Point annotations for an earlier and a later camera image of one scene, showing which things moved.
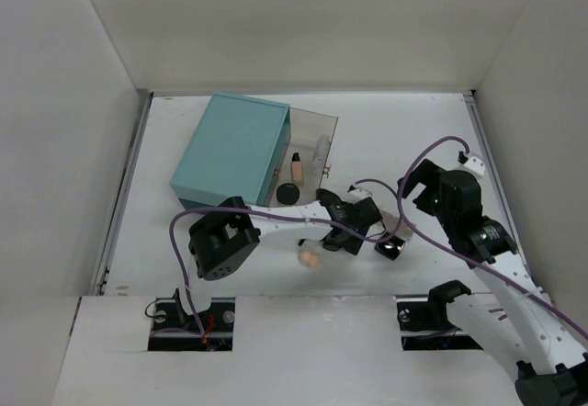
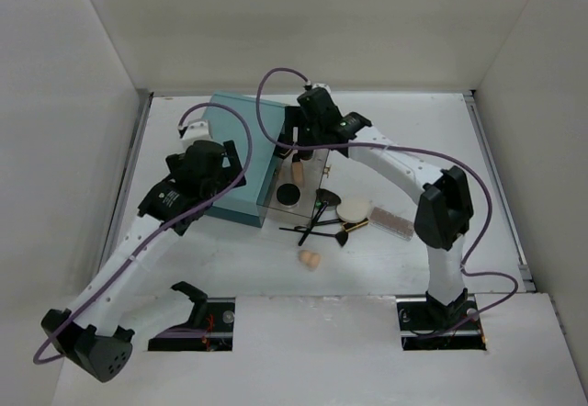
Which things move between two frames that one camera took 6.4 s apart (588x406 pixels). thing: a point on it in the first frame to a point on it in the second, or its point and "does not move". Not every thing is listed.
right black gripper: [427, 174] to [296, 117]
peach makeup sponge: [310, 258] does not move
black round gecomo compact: [288, 194] does not move
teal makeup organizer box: [240, 149] does not move
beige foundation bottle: [297, 171] does not move
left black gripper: [337, 242] to [234, 167]
